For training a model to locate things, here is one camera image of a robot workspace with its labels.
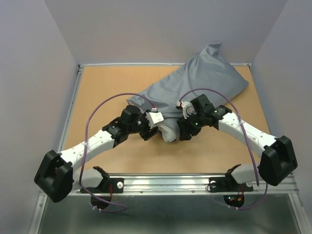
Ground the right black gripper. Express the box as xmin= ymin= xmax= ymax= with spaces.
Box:
xmin=176 ymin=111 xmax=206 ymax=140

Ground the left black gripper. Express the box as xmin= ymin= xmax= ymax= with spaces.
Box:
xmin=128 ymin=110 xmax=159 ymax=141

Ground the white pillow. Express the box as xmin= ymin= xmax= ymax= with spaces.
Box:
xmin=157 ymin=118 xmax=180 ymax=143

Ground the grey pillowcase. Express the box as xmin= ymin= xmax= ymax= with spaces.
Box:
xmin=127 ymin=42 xmax=249 ymax=120

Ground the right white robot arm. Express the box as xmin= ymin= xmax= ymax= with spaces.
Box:
xmin=176 ymin=94 xmax=298 ymax=192

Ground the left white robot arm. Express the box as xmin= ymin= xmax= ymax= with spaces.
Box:
xmin=34 ymin=105 xmax=164 ymax=202

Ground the metal front panel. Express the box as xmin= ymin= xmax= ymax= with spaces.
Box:
xmin=38 ymin=195 xmax=301 ymax=234

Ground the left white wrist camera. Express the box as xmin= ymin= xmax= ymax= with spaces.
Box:
xmin=146 ymin=112 xmax=164 ymax=129

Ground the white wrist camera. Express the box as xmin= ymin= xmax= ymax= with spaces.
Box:
xmin=176 ymin=101 xmax=195 ymax=119
xmin=146 ymin=112 xmax=164 ymax=129

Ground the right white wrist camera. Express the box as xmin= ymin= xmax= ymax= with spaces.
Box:
xmin=176 ymin=101 xmax=195 ymax=119

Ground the aluminium frame rail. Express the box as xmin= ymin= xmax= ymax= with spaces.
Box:
xmin=82 ymin=172 xmax=298 ymax=196

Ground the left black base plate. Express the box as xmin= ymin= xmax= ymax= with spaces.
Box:
xmin=87 ymin=177 xmax=124 ymax=194

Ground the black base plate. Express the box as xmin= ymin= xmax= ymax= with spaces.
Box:
xmin=208 ymin=177 xmax=254 ymax=193
xmin=87 ymin=177 xmax=124 ymax=194

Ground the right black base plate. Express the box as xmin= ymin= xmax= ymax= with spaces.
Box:
xmin=208 ymin=177 xmax=254 ymax=193

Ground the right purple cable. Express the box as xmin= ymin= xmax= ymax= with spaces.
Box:
xmin=176 ymin=87 xmax=269 ymax=210

